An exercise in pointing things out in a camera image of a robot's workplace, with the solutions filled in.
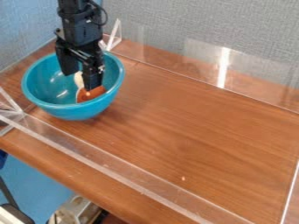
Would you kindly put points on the blue bowl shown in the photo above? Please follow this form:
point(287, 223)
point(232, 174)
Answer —
point(52, 91)

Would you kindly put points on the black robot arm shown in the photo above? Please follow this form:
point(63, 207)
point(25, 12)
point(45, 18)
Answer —
point(81, 5)

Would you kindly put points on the clear acrylic corner bracket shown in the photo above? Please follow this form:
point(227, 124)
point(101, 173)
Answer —
point(112, 39)

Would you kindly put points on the front clear acrylic barrier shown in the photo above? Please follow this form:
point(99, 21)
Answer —
point(100, 176)

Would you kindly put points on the black chair part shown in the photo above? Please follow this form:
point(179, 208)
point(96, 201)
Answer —
point(11, 214)

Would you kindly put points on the back clear acrylic barrier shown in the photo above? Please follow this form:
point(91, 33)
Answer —
point(263, 79)

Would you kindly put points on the clear acrylic barrier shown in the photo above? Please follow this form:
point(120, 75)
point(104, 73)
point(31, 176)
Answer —
point(100, 176)
point(291, 206)
point(263, 79)

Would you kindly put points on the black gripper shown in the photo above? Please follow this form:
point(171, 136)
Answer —
point(77, 45)

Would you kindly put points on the right clear acrylic barrier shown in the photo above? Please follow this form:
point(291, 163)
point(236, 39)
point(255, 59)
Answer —
point(291, 206)

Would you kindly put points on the grey metal bracket under table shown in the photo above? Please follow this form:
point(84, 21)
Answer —
point(76, 211)

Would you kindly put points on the white brown toy mushroom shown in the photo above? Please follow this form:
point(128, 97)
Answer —
point(83, 94)

